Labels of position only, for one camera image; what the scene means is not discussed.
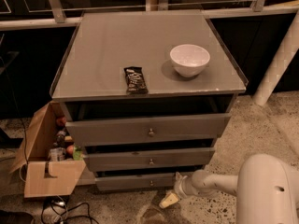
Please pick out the grey middle drawer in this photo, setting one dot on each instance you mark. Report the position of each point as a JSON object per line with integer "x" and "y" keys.
{"x": 148, "y": 159}

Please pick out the red apple in box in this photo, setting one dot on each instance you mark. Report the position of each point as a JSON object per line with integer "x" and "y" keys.
{"x": 70, "y": 150}

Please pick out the white diagonal pole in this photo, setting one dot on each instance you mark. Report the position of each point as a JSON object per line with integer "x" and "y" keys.
{"x": 282, "y": 59}

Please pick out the grey drawer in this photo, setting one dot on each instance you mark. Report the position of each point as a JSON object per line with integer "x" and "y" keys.
{"x": 147, "y": 130}
{"x": 130, "y": 182}
{"x": 148, "y": 159}

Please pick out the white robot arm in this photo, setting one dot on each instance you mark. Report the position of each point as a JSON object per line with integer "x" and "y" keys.
{"x": 266, "y": 190}

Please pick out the metal railing frame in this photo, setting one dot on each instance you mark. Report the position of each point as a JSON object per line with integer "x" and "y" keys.
{"x": 15, "y": 15}

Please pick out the green packet in box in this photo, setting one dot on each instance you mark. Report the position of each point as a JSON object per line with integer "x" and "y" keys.
{"x": 77, "y": 154}

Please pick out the open cardboard box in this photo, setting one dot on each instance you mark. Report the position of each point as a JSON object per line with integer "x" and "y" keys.
{"x": 43, "y": 177}

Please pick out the dark bottle in box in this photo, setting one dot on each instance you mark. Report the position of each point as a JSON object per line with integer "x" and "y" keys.
{"x": 60, "y": 136}

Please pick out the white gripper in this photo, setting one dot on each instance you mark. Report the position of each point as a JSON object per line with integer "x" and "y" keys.
{"x": 179, "y": 188}

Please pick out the dark snack bar wrapper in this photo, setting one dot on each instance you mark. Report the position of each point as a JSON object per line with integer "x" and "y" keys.
{"x": 135, "y": 80}

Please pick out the grey bottom drawer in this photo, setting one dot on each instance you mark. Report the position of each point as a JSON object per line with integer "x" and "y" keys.
{"x": 130, "y": 182}

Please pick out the clear jar in box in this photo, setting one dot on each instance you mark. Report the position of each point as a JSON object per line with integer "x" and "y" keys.
{"x": 57, "y": 154}

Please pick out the grey drawer cabinet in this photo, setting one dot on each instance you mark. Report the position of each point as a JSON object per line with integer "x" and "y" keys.
{"x": 92, "y": 85}

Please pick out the grey top drawer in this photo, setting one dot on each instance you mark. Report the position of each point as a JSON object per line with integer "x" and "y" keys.
{"x": 147, "y": 130}

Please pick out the white ceramic bowl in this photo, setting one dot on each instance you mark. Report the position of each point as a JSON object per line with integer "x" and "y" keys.
{"x": 189, "y": 60}

